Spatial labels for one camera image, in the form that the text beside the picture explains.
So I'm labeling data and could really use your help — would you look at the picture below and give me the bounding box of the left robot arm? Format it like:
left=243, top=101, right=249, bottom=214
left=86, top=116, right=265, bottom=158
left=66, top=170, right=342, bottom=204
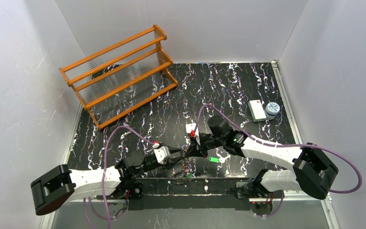
left=30, top=144, right=184, bottom=216

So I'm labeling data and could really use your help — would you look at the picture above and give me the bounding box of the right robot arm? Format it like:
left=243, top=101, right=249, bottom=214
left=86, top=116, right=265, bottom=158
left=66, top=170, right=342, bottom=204
left=185, top=115, right=338, bottom=200

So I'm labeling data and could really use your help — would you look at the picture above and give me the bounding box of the white green small box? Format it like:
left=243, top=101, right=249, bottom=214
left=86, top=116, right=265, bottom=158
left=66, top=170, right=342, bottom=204
left=248, top=100, right=266, bottom=122

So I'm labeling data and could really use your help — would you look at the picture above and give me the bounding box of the blue white round tin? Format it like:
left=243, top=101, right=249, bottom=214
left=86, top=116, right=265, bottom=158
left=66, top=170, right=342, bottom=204
left=264, top=102, right=281, bottom=120

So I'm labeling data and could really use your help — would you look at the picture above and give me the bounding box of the orange wooden shelf rack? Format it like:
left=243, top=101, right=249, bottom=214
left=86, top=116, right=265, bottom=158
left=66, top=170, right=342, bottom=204
left=59, top=24, right=178, bottom=130

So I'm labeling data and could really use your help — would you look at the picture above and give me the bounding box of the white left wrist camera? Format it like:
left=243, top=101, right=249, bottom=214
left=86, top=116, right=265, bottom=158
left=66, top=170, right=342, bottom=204
left=152, top=141, right=171, bottom=165

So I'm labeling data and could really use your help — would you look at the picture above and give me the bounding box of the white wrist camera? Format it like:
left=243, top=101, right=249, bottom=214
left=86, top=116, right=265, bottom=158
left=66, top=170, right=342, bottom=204
left=152, top=141, right=171, bottom=165
left=185, top=123, right=200, bottom=142

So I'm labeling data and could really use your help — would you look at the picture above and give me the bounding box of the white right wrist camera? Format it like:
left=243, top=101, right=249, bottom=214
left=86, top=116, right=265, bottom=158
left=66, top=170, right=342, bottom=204
left=185, top=123, right=200, bottom=142

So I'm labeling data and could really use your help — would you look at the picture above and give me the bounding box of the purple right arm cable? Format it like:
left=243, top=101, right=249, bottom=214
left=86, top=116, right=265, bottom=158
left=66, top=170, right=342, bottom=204
left=195, top=104, right=363, bottom=219

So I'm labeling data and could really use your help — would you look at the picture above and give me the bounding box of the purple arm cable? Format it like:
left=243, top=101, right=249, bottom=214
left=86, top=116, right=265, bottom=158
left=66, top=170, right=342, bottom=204
left=82, top=125, right=158, bottom=229
left=195, top=104, right=363, bottom=219

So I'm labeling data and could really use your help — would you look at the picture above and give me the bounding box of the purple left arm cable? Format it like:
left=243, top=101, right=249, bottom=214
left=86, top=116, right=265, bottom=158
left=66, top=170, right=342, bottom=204
left=82, top=125, right=158, bottom=229

